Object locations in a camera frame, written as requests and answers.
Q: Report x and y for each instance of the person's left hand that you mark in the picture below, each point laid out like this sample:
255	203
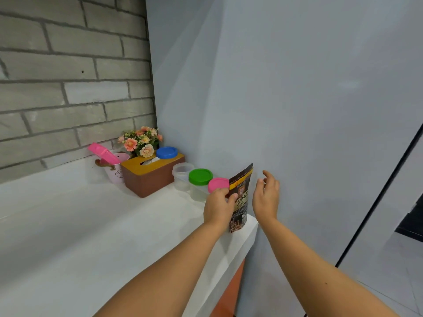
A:
218	209

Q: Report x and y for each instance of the person's right hand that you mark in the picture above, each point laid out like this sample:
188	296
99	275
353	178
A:
267	201

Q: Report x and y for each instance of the clear jar with pink lid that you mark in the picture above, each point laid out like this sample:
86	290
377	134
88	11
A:
218	184

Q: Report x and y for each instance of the black coffee granules pouch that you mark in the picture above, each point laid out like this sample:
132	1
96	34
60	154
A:
243	191

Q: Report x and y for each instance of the clear jar with green lid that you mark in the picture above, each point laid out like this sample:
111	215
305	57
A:
201	176

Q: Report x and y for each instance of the clear plastic jar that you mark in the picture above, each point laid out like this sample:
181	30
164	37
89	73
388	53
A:
182	178

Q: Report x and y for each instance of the brown tissue box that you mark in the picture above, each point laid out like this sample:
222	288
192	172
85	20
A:
148	181

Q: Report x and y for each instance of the clear jar with blue lid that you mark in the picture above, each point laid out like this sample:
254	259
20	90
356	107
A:
167	152

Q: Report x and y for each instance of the pink metal bucket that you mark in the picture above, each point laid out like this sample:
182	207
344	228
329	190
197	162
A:
115	173

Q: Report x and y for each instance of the artificial flowers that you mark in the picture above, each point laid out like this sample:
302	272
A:
130	144

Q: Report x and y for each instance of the person's right forearm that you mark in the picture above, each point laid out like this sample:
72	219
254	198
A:
317	277

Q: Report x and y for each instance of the person's left forearm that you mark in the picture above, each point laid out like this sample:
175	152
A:
165	277

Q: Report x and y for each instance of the white countertop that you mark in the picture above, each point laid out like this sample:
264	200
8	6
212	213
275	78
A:
82	227

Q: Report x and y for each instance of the orange cabinet front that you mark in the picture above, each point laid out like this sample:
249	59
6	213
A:
231	293

